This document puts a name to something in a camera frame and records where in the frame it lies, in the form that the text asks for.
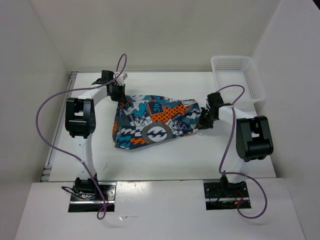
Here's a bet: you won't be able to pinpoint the colourful patterned shorts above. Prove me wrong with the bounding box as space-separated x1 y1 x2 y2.
112 95 201 150

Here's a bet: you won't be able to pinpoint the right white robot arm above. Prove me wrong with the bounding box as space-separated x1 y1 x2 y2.
197 92 274 197

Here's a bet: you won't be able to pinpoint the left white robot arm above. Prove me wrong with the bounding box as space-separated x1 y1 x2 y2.
65 70 128 200

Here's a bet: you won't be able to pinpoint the white perforated plastic basket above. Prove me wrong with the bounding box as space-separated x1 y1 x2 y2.
210 55 267 105

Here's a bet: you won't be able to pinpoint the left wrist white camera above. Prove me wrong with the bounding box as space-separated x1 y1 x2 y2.
116 73 128 86

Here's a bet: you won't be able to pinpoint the aluminium table edge rail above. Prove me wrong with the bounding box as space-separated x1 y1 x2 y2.
40 71 78 183

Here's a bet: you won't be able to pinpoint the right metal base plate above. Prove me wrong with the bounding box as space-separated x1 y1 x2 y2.
203 177 252 211

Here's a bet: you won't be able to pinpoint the metal base plate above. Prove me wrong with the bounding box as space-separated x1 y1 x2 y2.
65 182 117 213
203 177 252 211

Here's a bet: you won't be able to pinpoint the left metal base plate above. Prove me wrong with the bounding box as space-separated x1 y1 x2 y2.
65 182 117 213

